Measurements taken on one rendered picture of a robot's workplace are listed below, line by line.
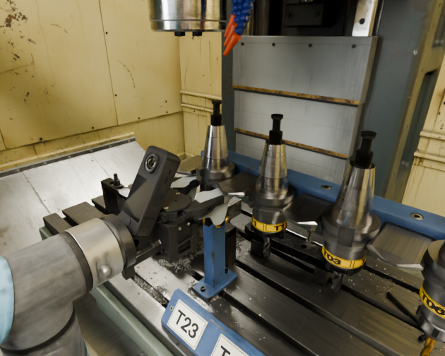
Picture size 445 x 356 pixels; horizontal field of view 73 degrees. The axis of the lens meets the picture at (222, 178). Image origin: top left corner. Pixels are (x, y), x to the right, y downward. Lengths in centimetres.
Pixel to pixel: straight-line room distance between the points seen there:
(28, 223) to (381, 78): 136
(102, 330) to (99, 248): 55
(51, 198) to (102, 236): 117
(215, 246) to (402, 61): 68
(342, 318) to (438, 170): 83
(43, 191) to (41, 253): 120
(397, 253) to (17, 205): 140
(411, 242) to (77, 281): 36
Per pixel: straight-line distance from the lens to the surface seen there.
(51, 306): 37
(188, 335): 62
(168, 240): 42
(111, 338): 87
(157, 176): 38
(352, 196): 35
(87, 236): 37
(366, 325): 72
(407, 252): 37
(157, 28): 66
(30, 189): 158
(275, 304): 70
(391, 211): 41
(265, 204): 40
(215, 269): 68
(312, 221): 38
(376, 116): 100
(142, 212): 39
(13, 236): 143
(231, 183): 45
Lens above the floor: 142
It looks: 25 degrees down
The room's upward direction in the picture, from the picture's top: straight up
